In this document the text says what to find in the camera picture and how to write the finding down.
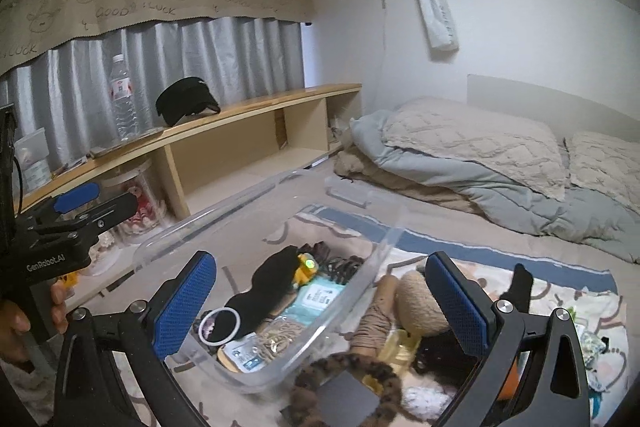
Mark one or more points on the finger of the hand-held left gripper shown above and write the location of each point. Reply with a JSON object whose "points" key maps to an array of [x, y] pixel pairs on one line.
{"points": [[75, 198], [112, 207]]}

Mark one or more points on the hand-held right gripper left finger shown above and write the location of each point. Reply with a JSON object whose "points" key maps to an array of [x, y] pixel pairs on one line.
{"points": [[187, 302]]}

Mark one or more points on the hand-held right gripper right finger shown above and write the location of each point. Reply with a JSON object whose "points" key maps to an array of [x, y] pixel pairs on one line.
{"points": [[457, 307]]}

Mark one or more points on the white blue sachet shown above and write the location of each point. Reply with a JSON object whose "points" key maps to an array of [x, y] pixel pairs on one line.
{"points": [[245, 353]]}

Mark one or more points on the bag of beige rubber bands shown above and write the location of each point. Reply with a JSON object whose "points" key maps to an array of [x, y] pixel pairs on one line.
{"points": [[280, 338]]}

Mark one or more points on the clear plastic storage box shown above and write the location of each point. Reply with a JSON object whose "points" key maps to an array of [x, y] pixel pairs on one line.
{"points": [[350, 307]]}

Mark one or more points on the person's left hand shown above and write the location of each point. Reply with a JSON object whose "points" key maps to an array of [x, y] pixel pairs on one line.
{"points": [[12, 332]]}

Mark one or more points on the clear jar with white lid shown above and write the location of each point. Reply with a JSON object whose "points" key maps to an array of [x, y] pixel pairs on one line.
{"points": [[125, 179]]}

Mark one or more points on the red dressed doll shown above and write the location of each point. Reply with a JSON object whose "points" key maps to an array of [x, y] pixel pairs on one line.
{"points": [[145, 209]]}

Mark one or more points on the beige fleece hat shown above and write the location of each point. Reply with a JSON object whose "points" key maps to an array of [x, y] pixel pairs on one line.
{"points": [[415, 302]]}

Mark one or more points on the jar of seashells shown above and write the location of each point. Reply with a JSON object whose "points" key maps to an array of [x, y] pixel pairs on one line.
{"points": [[100, 253]]}

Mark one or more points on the clear plastic container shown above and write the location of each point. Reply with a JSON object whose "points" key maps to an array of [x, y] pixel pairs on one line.
{"points": [[32, 152]]}

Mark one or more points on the black fabric glove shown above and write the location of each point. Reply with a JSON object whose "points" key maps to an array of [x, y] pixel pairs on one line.
{"points": [[520, 287]]}

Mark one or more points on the yellow clear plastic packet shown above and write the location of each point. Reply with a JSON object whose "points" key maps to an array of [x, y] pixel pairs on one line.
{"points": [[400, 348]]}

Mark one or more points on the beige oval box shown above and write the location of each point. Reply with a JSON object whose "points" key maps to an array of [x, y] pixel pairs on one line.
{"points": [[227, 360]]}

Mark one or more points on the black cloth sock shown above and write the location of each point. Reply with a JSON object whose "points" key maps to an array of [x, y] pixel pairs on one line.
{"points": [[270, 287]]}

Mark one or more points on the twine spool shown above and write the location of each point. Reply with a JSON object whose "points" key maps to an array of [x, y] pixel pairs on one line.
{"points": [[375, 322]]}

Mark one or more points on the orange leather pouch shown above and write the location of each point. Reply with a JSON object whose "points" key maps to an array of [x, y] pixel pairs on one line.
{"points": [[507, 379]]}

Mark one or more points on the white fluffy scrunchie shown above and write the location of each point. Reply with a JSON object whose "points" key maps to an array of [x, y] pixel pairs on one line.
{"points": [[425, 402]]}

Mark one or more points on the clear water bottle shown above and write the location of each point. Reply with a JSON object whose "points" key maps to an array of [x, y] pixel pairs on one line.
{"points": [[124, 107]]}

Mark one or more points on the grey blue duvet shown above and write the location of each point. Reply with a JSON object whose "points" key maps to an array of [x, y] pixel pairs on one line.
{"points": [[525, 217]]}

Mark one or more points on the dark claw hair clip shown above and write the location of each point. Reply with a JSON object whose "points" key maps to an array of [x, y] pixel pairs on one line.
{"points": [[345, 267]]}

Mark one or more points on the yellow toy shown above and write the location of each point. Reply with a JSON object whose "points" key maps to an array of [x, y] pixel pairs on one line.
{"points": [[306, 269]]}

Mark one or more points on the black cap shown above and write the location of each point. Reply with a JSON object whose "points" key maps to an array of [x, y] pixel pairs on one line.
{"points": [[182, 102]]}

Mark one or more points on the teal wet wipes pack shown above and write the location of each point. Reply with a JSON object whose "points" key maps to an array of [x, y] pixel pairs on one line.
{"points": [[317, 299]]}

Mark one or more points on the green patterned tissue pack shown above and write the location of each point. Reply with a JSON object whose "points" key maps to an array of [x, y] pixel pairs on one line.
{"points": [[592, 347]]}

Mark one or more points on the tan folded blanket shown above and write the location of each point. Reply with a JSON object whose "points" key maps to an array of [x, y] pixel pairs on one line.
{"points": [[390, 179]]}

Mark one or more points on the dark grey case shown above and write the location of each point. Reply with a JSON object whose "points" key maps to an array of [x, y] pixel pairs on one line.
{"points": [[345, 399]]}

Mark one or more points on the beige quilted pillow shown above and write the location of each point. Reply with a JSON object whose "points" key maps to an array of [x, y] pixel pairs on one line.
{"points": [[610, 167], [475, 147]]}

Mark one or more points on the wooden shelf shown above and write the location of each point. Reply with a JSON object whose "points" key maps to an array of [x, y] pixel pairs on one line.
{"points": [[275, 99]]}

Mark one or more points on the grey curtain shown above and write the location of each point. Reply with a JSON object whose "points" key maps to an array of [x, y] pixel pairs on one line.
{"points": [[240, 57]]}

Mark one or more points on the white headboard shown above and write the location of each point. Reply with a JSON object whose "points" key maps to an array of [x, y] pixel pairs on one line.
{"points": [[550, 99]]}

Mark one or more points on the white hanging bag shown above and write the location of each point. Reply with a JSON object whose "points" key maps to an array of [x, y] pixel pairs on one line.
{"points": [[440, 19]]}

